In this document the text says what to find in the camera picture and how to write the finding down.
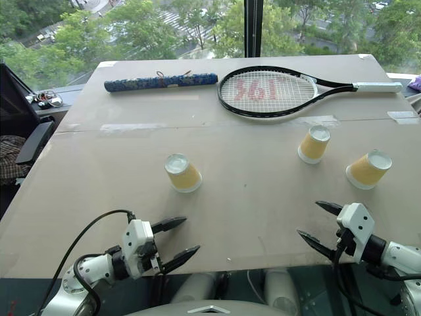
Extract black office chair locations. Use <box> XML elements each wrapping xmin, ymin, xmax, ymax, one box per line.
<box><xmin>0</xmin><ymin>61</ymin><xmax>55</xmax><ymax>166</ymax></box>

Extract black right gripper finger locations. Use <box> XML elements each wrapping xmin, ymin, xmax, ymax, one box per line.
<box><xmin>315</xmin><ymin>200</ymin><xmax>345</xmax><ymax>217</ymax></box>
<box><xmin>296</xmin><ymin>229</ymin><xmax>339</xmax><ymax>265</ymax></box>

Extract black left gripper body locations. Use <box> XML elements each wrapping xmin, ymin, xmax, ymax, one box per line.
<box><xmin>137</xmin><ymin>226</ymin><xmax>165</xmax><ymax>275</ymax></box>

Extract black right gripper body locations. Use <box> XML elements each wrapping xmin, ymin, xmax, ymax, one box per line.
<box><xmin>335</xmin><ymin>228</ymin><xmax>359</xmax><ymax>258</ymax></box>

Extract plaid cloth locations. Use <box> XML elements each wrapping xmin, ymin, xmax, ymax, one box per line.
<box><xmin>0</xmin><ymin>135</ymin><xmax>32</xmax><ymax>180</ymax></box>

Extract white rounded robot leg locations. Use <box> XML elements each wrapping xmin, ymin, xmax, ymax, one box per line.
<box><xmin>262</xmin><ymin>269</ymin><xmax>301</xmax><ymax>314</ymax></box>
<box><xmin>170</xmin><ymin>272</ymin><xmax>228</xmax><ymax>305</ymax></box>

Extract clear tape strip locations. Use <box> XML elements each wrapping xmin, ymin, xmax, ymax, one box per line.
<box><xmin>387</xmin><ymin>111</ymin><xmax>421</xmax><ymax>125</ymax></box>

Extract black white tennis racket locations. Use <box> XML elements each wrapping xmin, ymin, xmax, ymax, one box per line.
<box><xmin>216</xmin><ymin>66</ymin><xmax>404</xmax><ymax>120</ymax></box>

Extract blue patterned fabric tube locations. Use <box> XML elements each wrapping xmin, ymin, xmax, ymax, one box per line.
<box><xmin>103</xmin><ymin>69</ymin><xmax>219</xmax><ymax>95</ymax></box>

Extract small gadgets with wires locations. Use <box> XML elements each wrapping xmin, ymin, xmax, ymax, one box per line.
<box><xmin>28</xmin><ymin>90</ymin><xmax>64</xmax><ymax>109</ymax></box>

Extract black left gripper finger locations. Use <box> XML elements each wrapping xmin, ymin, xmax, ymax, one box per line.
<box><xmin>150</xmin><ymin>216</ymin><xmax>188</xmax><ymax>234</ymax></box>
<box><xmin>161</xmin><ymin>245</ymin><xmax>201</xmax><ymax>275</ymax></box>

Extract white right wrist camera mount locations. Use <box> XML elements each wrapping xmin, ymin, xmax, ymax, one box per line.
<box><xmin>335</xmin><ymin>202</ymin><xmax>376</xmax><ymax>261</ymax></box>

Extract silver robot torso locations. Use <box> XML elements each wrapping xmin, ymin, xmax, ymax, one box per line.
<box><xmin>126</xmin><ymin>297</ymin><xmax>276</xmax><ymax>316</ymax></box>

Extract yellow white paper cup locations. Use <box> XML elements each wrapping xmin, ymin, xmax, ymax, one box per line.
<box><xmin>164</xmin><ymin>153</ymin><xmax>203</xmax><ymax>194</ymax></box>
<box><xmin>297</xmin><ymin>124</ymin><xmax>332</xmax><ymax>165</ymax></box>
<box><xmin>345</xmin><ymin>149</ymin><xmax>393</xmax><ymax>191</ymax></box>

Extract black window frame post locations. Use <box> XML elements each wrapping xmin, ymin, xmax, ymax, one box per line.
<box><xmin>243</xmin><ymin>0</ymin><xmax>263</xmax><ymax>58</ymax></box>

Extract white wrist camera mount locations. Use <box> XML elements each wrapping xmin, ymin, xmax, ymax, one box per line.
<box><xmin>335</xmin><ymin>202</ymin><xmax>376</xmax><ymax>261</ymax></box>
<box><xmin>122</xmin><ymin>219</ymin><xmax>156</xmax><ymax>280</ymax></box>

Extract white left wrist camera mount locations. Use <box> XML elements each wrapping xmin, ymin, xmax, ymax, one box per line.
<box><xmin>122</xmin><ymin>219</ymin><xmax>156</xmax><ymax>280</ymax></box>

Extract dark grey window ledge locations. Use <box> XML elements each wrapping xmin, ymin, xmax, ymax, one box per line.
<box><xmin>32</xmin><ymin>83</ymin><xmax>86</xmax><ymax>117</ymax></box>

